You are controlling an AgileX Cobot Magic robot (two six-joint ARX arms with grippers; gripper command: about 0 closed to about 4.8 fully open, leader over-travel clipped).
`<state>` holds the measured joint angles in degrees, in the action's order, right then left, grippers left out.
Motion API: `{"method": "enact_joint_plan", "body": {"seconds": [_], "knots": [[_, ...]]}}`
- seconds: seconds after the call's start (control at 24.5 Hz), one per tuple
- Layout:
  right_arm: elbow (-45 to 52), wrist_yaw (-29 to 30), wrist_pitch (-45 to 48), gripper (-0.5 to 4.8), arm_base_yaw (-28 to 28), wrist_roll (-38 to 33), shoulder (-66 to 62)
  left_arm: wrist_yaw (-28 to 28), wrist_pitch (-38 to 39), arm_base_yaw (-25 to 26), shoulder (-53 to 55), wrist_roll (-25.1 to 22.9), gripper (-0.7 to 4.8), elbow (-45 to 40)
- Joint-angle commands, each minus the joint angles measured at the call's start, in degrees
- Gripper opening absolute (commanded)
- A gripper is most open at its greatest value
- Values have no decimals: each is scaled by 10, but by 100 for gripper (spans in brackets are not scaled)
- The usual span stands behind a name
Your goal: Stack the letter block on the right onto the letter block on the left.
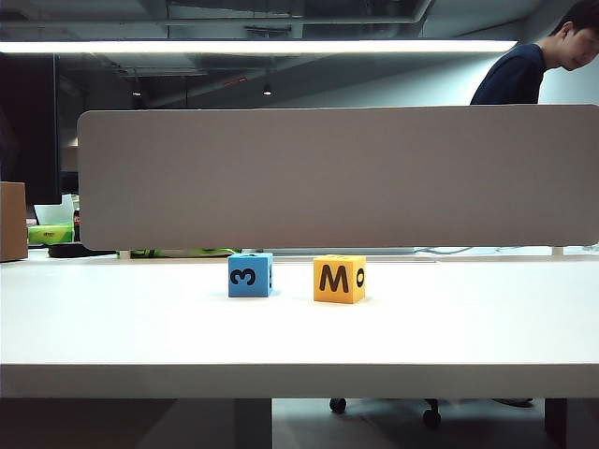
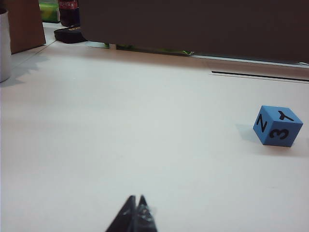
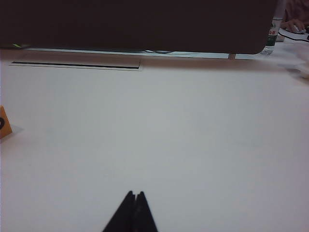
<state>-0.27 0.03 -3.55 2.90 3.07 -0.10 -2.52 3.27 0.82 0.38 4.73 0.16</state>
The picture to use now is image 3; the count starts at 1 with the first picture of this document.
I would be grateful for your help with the bystander hand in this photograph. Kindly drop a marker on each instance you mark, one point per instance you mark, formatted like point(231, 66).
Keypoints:
point(290, 24)

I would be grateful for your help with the yellow letter foam block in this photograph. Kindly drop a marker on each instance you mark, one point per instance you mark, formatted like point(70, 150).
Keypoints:
point(4, 125)

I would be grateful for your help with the bystander forearm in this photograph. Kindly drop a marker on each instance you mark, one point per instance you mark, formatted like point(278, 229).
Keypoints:
point(297, 9)

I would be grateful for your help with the white black-edged pad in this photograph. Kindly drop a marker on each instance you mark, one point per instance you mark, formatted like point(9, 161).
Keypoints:
point(293, 36)

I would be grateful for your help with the white computer mouse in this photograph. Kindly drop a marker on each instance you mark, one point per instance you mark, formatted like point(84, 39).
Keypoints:
point(299, 29)

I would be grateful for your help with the desk divider panel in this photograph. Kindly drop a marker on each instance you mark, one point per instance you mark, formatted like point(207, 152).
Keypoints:
point(135, 24)

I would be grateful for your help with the clear water bottle green label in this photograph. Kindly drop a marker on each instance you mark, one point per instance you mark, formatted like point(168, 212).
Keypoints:
point(271, 36)

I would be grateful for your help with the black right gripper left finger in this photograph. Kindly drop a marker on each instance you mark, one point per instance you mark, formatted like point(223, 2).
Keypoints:
point(124, 215)

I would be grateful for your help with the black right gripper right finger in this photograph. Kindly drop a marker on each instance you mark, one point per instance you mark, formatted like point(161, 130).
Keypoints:
point(143, 215)

